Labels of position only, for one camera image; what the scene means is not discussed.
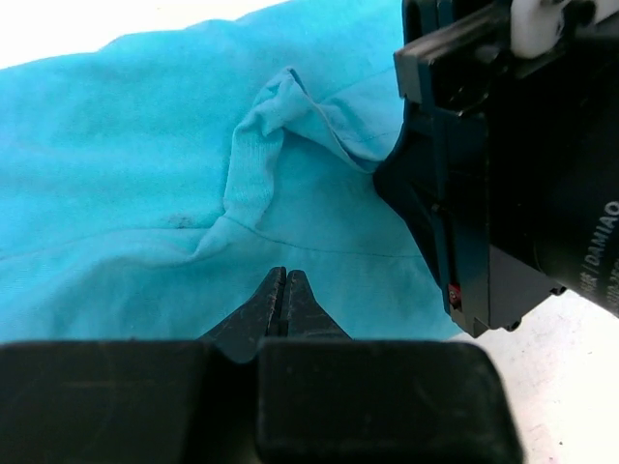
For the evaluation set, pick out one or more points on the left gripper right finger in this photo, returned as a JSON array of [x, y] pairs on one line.
[[325, 398]]

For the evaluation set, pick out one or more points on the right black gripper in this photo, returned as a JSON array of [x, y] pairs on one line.
[[506, 167]]

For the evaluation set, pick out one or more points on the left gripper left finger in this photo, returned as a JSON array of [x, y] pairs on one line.
[[139, 401]]

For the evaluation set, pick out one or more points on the teal t shirt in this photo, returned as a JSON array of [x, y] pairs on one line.
[[148, 187]]

